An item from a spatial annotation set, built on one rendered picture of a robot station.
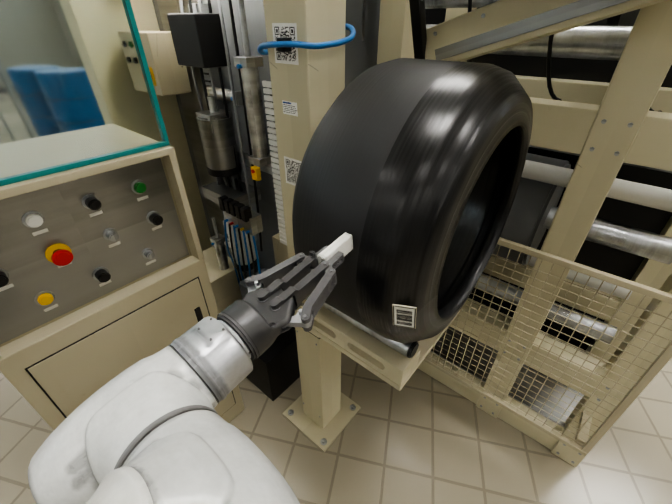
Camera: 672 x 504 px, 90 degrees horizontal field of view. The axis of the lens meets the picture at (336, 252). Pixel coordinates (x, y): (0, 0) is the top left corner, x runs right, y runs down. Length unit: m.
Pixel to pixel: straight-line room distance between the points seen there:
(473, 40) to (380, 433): 1.53
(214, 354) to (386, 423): 1.44
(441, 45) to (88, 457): 1.06
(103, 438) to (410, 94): 0.58
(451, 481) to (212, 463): 1.49
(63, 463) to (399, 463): 1.44
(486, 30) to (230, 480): 1.00
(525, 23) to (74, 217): 1.16
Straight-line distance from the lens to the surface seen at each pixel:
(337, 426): 1.75
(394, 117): 0.58
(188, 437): 0.32
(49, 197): 1.04
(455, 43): 1.06
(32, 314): 1.15
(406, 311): 0.59
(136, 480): 0.29
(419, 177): 0.51
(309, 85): 0.83
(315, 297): 0.45
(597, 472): 2.00
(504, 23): 1.03
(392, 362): 0.88
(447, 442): 1.80
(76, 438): 0.41
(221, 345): 0.41
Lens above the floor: 1.55
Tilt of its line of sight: 34 degrees down
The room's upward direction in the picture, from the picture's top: straight up
